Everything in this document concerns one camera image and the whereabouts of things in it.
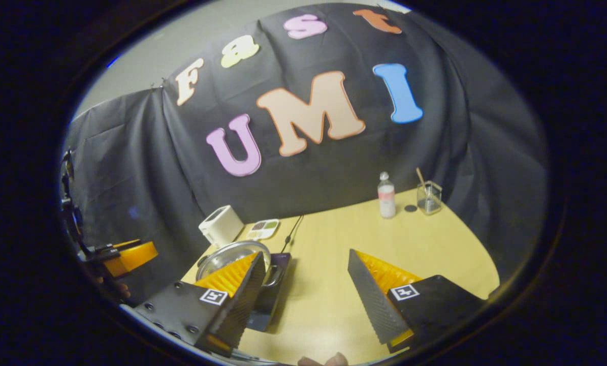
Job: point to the white divided dish of beans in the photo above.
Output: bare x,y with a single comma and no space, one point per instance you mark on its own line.
262,230

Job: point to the white toaster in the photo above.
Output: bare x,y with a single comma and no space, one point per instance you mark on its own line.
222,226

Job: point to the small black round cap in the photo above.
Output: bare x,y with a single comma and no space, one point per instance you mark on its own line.
410,208

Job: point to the black induction cooktop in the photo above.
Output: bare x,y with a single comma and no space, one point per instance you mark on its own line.
273,305

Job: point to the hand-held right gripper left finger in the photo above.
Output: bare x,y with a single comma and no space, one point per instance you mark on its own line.
242,300

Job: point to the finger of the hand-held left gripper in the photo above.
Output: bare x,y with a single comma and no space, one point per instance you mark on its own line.
133,256

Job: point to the small bottle with pink label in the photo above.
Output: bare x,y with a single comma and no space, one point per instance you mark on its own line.
386,201

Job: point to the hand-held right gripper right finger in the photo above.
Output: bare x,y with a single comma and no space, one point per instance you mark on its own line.
369,300

